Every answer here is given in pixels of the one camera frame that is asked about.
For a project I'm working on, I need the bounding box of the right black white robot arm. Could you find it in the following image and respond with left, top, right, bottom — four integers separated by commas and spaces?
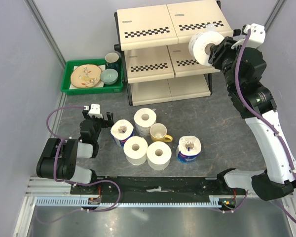
209, 37, 296, 201

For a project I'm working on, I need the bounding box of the blue wrapped paper towel roll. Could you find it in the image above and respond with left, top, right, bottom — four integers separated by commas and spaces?
111, 119, 135, 148
176, 136, 202, 163

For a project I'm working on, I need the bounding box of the yellow ceramic mug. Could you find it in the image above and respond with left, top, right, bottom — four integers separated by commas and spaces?
150, 123, 173, 142

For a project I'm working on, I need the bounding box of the plain white paper towel roll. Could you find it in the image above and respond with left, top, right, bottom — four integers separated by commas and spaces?
147, 141, 172, 171
123, 136, 148, 166

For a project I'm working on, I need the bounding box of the cream three-tier shelf rack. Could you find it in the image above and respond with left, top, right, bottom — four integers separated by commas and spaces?
114, 0, 241, 106

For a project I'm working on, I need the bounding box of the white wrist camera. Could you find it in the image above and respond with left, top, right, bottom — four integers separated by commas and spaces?
242, 23, 266, 48
88, 104, 103, 119

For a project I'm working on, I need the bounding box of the dark green mug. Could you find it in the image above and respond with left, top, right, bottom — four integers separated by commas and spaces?
105, 52, 119, 71

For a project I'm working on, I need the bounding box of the floral ceramic plate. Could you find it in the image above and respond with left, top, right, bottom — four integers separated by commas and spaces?
70, 64, 103, 89

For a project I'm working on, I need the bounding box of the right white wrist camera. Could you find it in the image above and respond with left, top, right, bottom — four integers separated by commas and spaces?
242, 23, 266, 48

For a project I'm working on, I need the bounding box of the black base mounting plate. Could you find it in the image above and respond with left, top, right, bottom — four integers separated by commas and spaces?
70, 175, 247, 205

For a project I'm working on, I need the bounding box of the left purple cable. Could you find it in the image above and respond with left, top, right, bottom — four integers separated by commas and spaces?
36, 105, 121, 225

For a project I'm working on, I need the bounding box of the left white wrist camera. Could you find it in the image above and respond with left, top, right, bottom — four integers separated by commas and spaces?
88, 104, 103, 119

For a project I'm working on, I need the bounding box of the floral white paper towel roll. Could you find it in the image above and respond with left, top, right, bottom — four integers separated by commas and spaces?
188, 24, 224, 66

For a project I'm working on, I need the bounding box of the green plastic tray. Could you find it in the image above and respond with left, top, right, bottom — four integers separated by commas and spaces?
60, 58, 124, 95

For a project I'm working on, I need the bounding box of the blue slotted cable duct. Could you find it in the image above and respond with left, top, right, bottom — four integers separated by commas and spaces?
36, 197, 235, 208

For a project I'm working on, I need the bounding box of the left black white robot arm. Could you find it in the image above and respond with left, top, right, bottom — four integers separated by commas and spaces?
36, 110, 114, 194

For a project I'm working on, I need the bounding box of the light green ceramic bowl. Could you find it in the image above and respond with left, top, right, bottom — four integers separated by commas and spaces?
100, 69, 118, 85

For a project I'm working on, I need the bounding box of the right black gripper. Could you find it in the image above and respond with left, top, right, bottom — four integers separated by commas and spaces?
209, 36, 254, 94

